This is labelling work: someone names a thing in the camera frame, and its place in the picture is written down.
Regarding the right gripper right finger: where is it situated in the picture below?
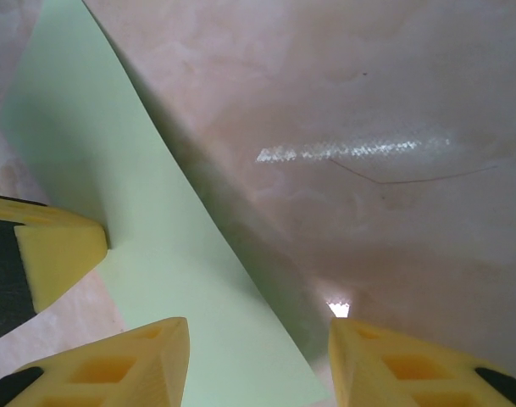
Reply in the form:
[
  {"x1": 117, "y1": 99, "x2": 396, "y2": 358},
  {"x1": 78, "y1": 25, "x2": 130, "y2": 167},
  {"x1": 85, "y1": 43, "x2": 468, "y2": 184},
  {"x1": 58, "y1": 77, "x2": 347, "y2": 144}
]
[{"x1": 327, "y1": 317, "x2": 516, "y2": 407}]

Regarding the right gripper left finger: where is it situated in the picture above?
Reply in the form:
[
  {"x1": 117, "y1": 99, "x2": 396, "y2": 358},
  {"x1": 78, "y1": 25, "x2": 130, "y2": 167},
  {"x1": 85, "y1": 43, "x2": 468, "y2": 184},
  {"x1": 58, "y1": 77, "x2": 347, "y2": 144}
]
[{"x1": 0, "y1": 315, "x2": 191, "y2": 407}]

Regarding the green cloth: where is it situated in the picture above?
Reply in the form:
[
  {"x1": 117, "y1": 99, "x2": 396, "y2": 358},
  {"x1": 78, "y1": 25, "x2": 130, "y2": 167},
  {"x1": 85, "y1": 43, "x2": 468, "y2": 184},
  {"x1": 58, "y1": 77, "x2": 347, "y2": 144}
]
[{"x1": 0, "y1": 0, "x2": 333, "y2": 407}]

